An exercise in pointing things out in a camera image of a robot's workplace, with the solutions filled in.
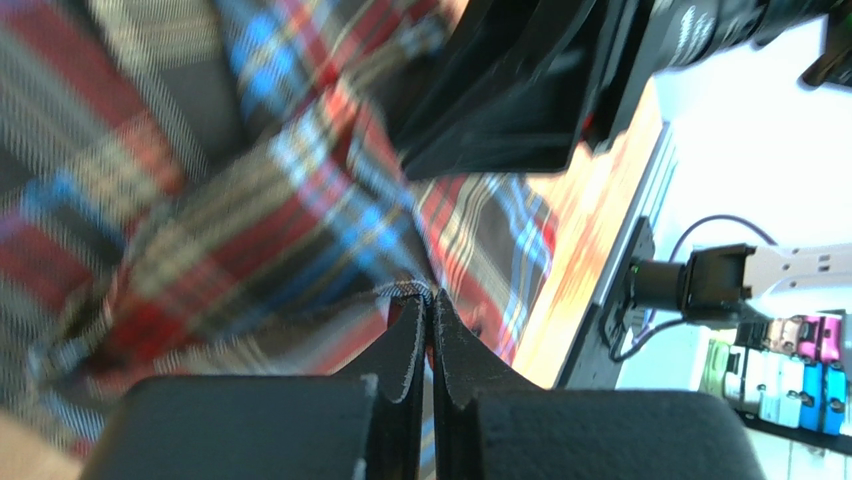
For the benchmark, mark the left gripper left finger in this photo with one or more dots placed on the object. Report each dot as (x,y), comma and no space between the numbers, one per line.
(363,422)

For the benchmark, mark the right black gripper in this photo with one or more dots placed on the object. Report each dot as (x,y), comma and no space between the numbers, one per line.
(505,92)

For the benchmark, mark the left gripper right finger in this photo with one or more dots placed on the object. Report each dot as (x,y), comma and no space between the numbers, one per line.
(493,423)

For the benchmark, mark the plaid long sleeve shirt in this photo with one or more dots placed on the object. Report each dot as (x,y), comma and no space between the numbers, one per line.
(207,187)

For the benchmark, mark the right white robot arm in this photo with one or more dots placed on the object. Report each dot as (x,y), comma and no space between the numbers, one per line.
(740,283)

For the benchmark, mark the parts storage bins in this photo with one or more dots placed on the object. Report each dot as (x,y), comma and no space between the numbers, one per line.
(791,376)

